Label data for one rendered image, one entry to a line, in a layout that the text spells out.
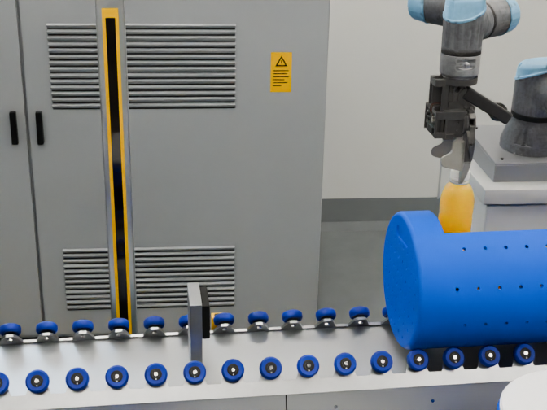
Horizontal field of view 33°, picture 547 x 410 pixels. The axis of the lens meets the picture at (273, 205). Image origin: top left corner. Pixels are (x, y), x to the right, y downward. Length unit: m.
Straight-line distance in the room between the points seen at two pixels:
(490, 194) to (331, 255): 2.36
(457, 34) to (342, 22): 2.90
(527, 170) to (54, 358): 1.22
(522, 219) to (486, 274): 0.56
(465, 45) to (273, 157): 1.77
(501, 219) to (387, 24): 2.46
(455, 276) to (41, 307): 2.22
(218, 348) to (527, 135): 0.96
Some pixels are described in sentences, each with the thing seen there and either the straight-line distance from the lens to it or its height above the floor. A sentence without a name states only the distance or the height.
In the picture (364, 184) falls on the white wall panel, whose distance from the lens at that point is 4.91.
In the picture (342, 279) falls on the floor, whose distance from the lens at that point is 4.38.
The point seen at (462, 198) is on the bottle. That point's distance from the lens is 1.87.
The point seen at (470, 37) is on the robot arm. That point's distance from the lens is 1.77.
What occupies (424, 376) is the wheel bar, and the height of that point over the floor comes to 0.93.
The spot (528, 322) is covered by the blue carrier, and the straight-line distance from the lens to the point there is 1.91.
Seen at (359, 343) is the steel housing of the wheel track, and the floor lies 0.93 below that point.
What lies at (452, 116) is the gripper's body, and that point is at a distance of 1.80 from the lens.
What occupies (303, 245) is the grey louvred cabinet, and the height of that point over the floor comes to 0.46.
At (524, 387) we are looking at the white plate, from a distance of 1.74.
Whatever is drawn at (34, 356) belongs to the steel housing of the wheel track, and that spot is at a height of 0.93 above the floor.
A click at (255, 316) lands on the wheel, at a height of 0.97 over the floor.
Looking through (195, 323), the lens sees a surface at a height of 1.04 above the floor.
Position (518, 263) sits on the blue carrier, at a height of 1.18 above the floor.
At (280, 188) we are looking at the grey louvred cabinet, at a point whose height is 0.70.
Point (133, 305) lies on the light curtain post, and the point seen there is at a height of 0.90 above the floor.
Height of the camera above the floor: 1.95
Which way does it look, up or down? 22 degrees down
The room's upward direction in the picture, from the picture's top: 1 degrees clockwise
